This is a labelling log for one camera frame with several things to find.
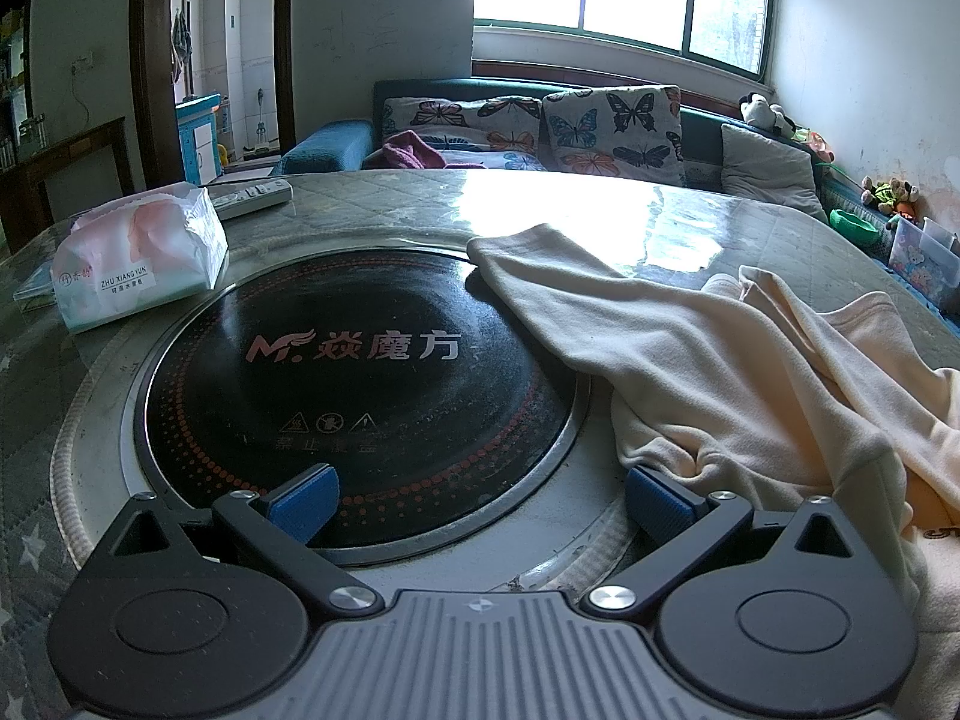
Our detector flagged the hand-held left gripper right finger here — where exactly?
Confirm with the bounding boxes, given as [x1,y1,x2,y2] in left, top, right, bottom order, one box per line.
[579,465,877,614]

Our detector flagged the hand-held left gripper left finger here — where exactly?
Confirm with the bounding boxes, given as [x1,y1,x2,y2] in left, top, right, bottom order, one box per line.
[84,463,383,620]

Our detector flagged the cream long-sleeve garment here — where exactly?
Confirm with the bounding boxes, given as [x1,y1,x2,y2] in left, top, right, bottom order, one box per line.
[466,223,960,720]

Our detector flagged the round black induction cooktop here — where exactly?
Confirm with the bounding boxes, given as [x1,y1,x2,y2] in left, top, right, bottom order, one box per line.
[124,229,638,593]

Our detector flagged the white tissue pack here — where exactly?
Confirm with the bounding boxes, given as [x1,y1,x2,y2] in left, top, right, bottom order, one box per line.
[51,186,229,334]

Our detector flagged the white remote control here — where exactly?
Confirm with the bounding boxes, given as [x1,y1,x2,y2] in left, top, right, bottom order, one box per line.
[206,178,293,221]

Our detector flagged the green plastic bowl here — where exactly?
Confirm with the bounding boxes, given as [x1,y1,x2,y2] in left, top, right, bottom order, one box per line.
[829,210,884,245]

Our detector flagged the grey pillow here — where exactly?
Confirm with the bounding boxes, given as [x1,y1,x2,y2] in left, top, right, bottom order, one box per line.
[720,124,828,222]

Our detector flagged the clear plastic storage box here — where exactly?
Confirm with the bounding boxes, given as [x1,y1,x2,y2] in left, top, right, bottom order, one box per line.
[889,214,960,301]

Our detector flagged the teal corner sofa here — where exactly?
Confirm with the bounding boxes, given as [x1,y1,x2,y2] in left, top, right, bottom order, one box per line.
[274,77,960,316]

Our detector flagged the magenta cloth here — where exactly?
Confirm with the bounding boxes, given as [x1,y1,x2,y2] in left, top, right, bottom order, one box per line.
[382,130,481,170]

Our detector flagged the tall butterfly print cushion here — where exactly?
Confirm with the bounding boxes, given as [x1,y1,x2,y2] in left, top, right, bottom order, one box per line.
[541,85,687,185]

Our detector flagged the blue cabinet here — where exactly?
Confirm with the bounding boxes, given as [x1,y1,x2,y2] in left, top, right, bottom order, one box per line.
[176,92,222,185]

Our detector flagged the small brown plush toy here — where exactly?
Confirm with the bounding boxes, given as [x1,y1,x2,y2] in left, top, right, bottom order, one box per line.
[861,176,922,215]

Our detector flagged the orange green toy flowers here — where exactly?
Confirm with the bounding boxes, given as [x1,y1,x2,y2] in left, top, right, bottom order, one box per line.
[793,127,835,164]

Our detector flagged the panda plush toy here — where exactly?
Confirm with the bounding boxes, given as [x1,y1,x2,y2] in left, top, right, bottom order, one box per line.
[739,94,796,140]

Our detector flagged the dark wooden cabinet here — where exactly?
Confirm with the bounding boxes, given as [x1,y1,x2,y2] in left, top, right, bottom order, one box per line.
[0,118,136,241]

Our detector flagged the wide butterfly print cushion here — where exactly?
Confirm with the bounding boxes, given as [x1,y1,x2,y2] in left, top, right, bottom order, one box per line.
[381,96,542,170]

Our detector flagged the hanging grey cloth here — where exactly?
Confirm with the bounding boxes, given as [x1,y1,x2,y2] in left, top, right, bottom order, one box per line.
[171,11,193,83]

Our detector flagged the wooden display shelf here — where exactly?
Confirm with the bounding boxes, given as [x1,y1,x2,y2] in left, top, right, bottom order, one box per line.
[0,7,37,166]

